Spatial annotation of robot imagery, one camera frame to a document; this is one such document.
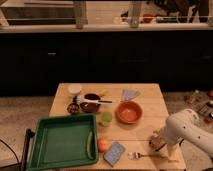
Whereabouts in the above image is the beige wooden gripper finger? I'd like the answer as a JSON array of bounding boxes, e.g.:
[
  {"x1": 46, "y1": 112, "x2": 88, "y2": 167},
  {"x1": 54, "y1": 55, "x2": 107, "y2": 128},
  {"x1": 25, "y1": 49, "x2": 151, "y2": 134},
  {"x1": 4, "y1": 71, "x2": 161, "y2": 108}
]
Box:
[{"x1": 167, "y1": 145, "x2": 177, "y2": 162}]

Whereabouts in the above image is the wooden block eraser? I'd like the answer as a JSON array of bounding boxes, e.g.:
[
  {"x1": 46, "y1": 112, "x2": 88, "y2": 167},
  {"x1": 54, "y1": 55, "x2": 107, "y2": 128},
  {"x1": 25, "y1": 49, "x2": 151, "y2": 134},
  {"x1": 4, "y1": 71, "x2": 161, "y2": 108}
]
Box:
[{"x1": 149, "y1": 131, "x2": 165, "y2": 151}]

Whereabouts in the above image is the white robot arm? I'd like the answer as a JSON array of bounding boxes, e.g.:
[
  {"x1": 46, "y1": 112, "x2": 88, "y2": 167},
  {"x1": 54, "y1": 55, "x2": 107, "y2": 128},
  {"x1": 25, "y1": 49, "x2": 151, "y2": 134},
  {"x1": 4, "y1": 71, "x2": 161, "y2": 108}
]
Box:
[{"x1": 160, "y1": 109, "x2": 213, "y2": 159}]

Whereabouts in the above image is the red bowl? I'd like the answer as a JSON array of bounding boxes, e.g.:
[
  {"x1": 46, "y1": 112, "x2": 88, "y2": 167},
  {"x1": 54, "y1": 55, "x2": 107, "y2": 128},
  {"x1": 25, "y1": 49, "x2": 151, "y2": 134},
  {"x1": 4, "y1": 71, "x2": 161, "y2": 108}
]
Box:
[{"x1": 115, "y1": 101, "x2": 143, "y2": 124}]

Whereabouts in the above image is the dark maroon bowl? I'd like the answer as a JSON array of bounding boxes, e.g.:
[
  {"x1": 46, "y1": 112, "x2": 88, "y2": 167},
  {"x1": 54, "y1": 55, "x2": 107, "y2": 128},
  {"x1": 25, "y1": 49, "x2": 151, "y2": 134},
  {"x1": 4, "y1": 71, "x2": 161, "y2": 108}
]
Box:
[{"x1": 80, "y1": 93, "x2": 100, "y2": 113}]

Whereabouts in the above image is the silver fork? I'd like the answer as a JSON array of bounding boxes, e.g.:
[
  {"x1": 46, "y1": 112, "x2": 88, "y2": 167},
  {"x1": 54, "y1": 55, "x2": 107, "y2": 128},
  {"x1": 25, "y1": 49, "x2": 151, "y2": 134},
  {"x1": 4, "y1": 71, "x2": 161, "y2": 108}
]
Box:
[{"x1": 127, "y1": 152, "x2": 166, "y2": 160}]

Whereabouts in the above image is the blue sponge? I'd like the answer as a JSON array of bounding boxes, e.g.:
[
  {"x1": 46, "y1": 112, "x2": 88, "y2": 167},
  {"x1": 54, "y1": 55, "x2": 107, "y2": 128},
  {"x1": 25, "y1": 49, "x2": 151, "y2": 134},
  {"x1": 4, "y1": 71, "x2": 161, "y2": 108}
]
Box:
[{"x1": 103, "y1": 142, "x2": 125, "y2": 166}]

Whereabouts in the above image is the orange fruit toy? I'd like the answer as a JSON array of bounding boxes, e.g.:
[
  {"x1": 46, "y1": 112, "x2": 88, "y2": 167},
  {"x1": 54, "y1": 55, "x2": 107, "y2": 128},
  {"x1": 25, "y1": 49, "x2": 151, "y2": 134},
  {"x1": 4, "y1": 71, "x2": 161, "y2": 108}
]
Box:
[{"x1": 98, "y1": 138, "x2": 109, "y2": 153}]

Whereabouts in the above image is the blue grey cloth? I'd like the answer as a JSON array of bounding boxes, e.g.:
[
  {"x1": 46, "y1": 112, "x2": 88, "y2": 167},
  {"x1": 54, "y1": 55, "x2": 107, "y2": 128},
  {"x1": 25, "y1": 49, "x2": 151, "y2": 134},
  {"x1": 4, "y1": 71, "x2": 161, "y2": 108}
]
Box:
[{"x1": 121, "y1": 89, "x2": 140, "y2": 101}]

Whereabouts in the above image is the green cup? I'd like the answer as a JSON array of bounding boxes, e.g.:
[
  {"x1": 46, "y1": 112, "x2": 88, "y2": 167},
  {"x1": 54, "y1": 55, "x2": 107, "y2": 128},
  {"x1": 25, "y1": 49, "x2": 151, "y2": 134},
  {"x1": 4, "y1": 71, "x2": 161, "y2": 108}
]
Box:
[{"x1": 99, "y1": 112, "x2": 112, "y2": 127}]

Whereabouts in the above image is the dark round small container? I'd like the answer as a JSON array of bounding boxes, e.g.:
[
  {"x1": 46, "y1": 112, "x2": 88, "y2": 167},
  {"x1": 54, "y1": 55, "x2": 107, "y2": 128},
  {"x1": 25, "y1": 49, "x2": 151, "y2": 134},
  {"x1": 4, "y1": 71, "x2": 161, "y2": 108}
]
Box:
[{"x1": 67, "y1": 103, "x2": 80, "y2": 115}]

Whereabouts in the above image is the green plastic tray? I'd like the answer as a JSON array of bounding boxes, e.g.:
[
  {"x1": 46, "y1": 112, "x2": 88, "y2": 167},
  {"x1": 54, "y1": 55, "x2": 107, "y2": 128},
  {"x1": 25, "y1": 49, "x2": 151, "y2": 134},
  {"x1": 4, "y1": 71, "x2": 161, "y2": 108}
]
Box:
[{"x1": 28, "y1": 114, "x2": 99, "y2": 171}]

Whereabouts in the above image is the black stand left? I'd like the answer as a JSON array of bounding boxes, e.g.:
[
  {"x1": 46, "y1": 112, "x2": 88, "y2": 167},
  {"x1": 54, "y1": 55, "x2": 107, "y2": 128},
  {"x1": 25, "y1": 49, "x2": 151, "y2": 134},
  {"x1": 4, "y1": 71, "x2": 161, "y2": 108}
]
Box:
[{"x1": 20, "y1": 129, "x2": 35, "y2": 171}]

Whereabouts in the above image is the white spatula black handle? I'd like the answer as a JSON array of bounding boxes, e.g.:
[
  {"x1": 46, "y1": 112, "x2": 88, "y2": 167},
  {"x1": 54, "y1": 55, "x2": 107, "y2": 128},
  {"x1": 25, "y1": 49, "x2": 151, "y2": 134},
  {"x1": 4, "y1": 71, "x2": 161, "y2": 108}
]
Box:
[{"x1": 77, "y1": 95, "x2": 113, "y2": 104}]

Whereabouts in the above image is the black cable left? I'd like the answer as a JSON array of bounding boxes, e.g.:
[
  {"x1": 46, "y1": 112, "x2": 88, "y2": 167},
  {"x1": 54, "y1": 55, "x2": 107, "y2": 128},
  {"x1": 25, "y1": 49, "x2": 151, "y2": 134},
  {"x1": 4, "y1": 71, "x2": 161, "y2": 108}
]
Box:
[{"x1": 0, "y1": 138, "x2": 22, "y2": 169}]

